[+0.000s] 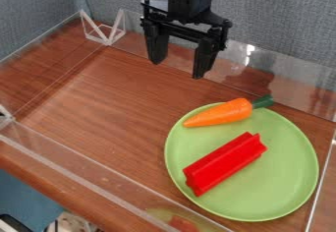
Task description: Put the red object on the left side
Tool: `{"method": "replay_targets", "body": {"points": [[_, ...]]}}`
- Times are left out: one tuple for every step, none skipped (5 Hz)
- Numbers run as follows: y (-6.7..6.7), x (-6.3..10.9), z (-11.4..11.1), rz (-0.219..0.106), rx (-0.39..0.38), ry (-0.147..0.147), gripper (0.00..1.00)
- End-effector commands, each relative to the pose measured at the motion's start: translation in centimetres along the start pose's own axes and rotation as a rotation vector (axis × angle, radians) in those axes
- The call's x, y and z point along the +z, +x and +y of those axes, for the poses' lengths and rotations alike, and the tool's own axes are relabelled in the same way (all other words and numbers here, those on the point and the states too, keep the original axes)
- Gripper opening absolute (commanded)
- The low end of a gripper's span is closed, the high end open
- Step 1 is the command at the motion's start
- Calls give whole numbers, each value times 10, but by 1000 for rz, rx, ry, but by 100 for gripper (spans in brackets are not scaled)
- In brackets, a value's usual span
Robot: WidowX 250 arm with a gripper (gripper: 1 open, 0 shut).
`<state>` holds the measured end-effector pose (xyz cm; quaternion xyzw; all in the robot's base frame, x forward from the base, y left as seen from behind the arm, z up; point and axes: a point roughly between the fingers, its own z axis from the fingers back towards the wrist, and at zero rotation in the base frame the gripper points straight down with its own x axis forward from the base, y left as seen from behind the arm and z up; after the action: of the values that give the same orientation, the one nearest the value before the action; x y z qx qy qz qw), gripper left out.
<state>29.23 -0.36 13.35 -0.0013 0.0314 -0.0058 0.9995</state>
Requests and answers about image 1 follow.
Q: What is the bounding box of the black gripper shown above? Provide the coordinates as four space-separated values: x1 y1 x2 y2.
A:
141 0 233 79

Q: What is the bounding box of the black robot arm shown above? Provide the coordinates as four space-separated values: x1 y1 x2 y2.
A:
141 0 233 79

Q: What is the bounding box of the clear acrylic enclosure wall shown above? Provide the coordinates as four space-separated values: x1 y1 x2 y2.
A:
0 11 336 232

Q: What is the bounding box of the white power strip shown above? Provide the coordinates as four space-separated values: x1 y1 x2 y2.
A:
43 211 101 232

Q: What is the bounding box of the orange toy carrot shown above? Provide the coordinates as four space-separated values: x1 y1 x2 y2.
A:
185 94 275 128

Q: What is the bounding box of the red plastic block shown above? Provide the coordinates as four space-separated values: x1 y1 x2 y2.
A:
183 132 267 197

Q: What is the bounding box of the green plate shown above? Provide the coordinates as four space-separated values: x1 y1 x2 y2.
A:
165 106 319 222

